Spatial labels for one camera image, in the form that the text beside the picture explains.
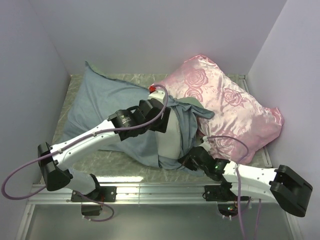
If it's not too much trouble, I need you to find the white pillow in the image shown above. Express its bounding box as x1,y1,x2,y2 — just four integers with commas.
155,109,181,160

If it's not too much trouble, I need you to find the green beige patchwork pillowcase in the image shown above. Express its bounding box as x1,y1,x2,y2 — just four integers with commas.
59,62,215,171

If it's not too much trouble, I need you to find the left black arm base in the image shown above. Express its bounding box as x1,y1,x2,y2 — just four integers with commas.
70,186,117,223

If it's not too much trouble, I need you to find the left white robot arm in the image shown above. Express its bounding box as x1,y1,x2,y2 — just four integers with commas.
38,98,171,201

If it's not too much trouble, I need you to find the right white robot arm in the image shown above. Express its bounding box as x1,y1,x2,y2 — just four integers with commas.
178,146,313,218

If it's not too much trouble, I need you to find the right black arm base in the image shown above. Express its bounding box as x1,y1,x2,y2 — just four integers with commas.
202,184,238,219

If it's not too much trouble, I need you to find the pink rose satin pillow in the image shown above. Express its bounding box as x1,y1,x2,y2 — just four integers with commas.
160,55,284,165

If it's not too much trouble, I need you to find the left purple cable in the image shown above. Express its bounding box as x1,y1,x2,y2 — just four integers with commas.
1,84,169,201

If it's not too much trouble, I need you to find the purple cable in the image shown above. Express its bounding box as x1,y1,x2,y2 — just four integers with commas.
206,135,251,240
1,84,169,201

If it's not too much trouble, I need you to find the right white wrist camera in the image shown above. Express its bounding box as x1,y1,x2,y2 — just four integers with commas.
199,136,212,152

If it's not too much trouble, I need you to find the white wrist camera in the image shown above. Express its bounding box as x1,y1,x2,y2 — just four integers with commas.
199,136,212,152
147,85,168,104

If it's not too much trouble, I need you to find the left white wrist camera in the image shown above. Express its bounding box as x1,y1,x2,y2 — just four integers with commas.
147,85,168,104

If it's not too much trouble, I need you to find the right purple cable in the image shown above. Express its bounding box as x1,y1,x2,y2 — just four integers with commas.
206,135,251,240

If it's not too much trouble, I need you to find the aluminium front rail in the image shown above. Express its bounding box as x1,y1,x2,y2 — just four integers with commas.
24,181,251,206

